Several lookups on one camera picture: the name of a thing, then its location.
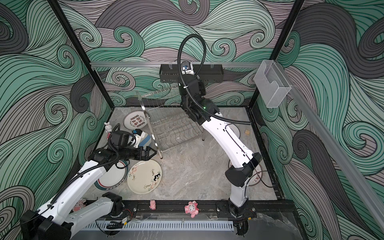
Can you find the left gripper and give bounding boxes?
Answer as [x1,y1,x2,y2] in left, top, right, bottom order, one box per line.
[119,145,157,162]

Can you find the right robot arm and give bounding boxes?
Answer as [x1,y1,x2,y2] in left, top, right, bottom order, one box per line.
[178,76,262,216]

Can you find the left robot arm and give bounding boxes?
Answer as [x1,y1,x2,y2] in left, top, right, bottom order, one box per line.
[20,147,157,240]

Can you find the blue striped plate left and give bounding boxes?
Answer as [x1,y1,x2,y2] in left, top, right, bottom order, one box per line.
[134,132,152,149]

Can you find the cream plate floral drawing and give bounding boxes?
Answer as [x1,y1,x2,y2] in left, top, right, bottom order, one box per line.
[127,160,163,195]

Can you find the white plate red characters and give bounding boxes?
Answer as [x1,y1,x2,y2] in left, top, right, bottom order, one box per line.
[123,111,148,130]

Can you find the white plate green red rim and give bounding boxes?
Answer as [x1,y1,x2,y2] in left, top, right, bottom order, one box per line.
[94,160,129,191]

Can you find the white rabbit figurine pink base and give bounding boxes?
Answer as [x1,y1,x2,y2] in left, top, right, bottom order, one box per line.
[104,122,113,139]

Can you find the small pink figurine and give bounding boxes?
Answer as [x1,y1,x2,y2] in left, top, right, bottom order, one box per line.
[150,200,156,210]

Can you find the white plate dark cloud motif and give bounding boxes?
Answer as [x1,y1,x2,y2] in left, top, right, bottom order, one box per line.
[227,124,241,138]

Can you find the pink pig toy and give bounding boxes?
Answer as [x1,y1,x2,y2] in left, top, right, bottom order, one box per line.
[185,201,199,218]

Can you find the pink white sneaker toy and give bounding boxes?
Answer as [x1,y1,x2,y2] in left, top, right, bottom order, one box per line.
[72,198,87,212]

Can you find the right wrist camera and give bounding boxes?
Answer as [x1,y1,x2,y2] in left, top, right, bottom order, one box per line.
[181,61,195,75]

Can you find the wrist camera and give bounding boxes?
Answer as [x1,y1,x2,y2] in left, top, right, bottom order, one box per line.
[181,61,195,75]
[109,130,142,150]

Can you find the black wall shelf basket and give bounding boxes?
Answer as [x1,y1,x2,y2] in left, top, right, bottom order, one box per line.
[159,64,224,83]

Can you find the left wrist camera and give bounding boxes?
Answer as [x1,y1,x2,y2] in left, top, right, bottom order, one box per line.
[109,130,142,150]

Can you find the steel wire dish rack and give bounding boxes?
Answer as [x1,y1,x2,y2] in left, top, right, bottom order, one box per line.
[136,85,207,159]

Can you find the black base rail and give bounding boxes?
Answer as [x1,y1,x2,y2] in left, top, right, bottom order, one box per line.
[101,200,299,221]

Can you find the aluminium wall rail back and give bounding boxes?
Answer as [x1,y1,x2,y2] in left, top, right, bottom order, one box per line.
[90,61,261,69]

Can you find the aluminium wall rail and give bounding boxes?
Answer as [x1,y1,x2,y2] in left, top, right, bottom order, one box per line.
[275,62,384,230]
[90,61,261,69]

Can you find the white slotted cable duct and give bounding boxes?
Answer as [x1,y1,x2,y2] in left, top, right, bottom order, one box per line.
[80,220,235,232]

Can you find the clear acrylic wall holder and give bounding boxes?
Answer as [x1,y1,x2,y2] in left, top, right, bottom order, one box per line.
[254,60,292,108]

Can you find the aluminium wall rail right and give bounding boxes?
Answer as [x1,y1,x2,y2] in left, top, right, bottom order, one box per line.
[275,62,384,230]

